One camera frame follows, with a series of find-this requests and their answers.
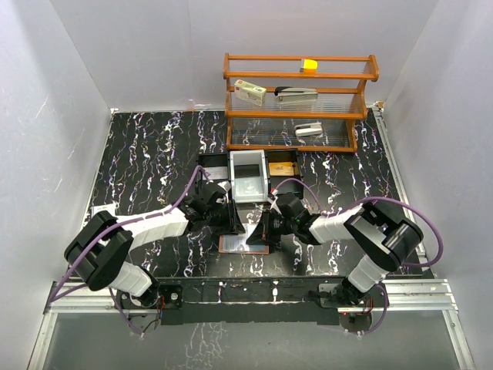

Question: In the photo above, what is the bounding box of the silver VIP card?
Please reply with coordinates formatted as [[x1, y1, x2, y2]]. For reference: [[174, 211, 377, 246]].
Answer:
[[221, 235, 247, 254]]

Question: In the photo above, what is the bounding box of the pink leather card holder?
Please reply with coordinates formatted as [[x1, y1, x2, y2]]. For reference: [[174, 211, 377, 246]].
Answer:
[[219, 234, 269, 255]]

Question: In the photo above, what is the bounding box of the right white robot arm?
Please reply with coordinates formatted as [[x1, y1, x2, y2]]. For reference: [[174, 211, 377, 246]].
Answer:
[[246, 193, 424, 307]]

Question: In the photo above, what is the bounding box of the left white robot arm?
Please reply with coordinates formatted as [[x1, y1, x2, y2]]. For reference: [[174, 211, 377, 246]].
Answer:
[[64, 183, 245, 306]]

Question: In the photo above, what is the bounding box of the silver card in tray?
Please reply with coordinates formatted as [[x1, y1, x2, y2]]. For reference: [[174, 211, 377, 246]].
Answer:
[[204, 166, 228, 180]]

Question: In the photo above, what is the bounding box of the gold card in tray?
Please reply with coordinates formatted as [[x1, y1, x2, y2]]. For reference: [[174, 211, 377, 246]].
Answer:
[[269, 162, 299, 177]]

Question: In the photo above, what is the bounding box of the left black tray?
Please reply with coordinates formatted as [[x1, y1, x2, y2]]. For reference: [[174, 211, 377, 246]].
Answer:
[[196, 153, 230, 214]]

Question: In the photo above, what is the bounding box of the black tray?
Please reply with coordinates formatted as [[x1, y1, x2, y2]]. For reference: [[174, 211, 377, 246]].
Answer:
[[265, 149, 304, 199], [196, 153, 230, 214]]

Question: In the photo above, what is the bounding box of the right black tray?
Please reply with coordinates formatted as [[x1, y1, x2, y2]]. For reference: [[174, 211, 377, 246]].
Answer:
[[265, 149, 304, 199]]

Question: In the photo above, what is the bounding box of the middle white tray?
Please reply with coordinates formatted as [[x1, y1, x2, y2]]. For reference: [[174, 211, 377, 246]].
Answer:
[[230, 150, 269, 204]]

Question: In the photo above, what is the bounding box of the black front base bar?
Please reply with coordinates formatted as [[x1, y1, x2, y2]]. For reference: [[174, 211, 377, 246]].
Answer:
[[153, 277, 390, 328]]

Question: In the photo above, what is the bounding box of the small white hole punch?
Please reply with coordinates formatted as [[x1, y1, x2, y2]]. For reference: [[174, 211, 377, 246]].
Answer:
[[293, 121, 324, 138]]

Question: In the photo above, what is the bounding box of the white paper label sheet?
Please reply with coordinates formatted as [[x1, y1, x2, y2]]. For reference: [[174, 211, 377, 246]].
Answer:
[[91, 203, 116, 216]]

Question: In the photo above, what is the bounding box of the orange wooden shelf rack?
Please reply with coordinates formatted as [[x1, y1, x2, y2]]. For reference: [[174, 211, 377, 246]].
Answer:
[[223, 53, 380, 153]]

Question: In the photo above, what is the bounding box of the grey black stapler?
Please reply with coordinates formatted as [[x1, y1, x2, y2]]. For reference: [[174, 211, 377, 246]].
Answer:
[[274, 86, 318, 104]]

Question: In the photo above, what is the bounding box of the white staples box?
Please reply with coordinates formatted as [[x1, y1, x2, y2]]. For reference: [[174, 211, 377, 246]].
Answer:
[[234, 79, 267, 106]]

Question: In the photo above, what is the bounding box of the yellow sticky note block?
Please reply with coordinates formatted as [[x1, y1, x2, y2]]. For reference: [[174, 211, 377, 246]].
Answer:
[[300, 59, 318, 73]]

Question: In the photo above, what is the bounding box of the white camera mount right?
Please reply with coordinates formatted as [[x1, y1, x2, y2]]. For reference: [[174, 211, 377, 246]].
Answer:
[[267, 188, 280, 213]]

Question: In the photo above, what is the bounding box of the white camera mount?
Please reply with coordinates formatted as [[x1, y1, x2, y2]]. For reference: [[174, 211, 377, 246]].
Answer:
[[267, 188, 280, 213], [216, 180, 231, 203]]

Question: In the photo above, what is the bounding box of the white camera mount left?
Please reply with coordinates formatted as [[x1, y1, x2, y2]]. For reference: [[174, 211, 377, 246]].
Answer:
[[216, 180, 231, 203]]

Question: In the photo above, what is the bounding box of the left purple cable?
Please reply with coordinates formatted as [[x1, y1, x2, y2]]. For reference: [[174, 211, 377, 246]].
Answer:
[[48, 165, 213, 305]]

